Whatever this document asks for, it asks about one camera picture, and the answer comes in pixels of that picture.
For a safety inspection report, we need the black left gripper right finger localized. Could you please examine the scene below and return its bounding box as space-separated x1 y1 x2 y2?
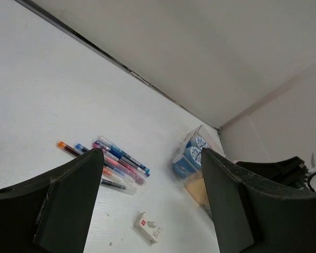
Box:
202 148 316 252

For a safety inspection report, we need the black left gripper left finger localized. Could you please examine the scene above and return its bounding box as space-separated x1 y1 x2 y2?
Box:
0 148 104 252

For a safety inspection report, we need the blue capped dark pen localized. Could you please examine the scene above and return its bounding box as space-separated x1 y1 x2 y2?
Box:
75 143 89 154

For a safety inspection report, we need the blue round putty tub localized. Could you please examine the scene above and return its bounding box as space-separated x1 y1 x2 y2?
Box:
183 135 209 157
172 147 202 179

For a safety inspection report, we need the blue grip gel pen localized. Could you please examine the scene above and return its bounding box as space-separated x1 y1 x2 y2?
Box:
94 140 150 177

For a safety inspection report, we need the clear blue ink pen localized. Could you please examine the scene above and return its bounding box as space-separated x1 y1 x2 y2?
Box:
98 135 150 173

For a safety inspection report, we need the pink ink gel pen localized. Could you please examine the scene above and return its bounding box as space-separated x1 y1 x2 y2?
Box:
104 155 146 186

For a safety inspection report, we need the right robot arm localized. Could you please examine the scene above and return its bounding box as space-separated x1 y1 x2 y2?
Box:
235 155 316 192

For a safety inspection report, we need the clear three-compartment desk organizer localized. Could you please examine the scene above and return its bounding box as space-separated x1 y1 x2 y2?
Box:
170 125 226 217

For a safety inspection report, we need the black ink refill pen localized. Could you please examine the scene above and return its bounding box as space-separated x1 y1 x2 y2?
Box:
100 179 136 195

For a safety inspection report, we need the red ink refill pen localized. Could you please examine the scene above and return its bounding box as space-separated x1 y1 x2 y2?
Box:
57 141 81 157

